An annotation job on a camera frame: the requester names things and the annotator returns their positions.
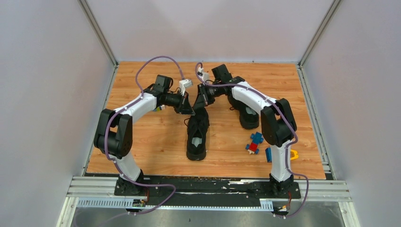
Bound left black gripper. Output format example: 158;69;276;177
164;90;195;116

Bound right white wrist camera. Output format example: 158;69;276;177
197;67;209;83

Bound black shoe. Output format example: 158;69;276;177
185;107;209;161
227;96;259;130

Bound aluminium frame rail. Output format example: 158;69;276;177
67;176;352;202

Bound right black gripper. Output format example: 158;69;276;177
193;82;222;110

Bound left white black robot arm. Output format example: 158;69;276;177
94;75;195;195

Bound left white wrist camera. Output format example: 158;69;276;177
179;79;193;96

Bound white slotted cable duct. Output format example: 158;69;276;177
77;198;274;211

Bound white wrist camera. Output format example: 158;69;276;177
197;67;209;83
179;79;193;96

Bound green blue white toy blocks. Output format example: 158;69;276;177
152;105;166;112

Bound blue red toy block car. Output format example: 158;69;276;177
245;132;264;154

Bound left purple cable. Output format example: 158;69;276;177
104;56;186;215

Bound yellow blue toy block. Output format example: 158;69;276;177
265;147;299;163

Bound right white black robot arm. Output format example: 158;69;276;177
193;62;298;198

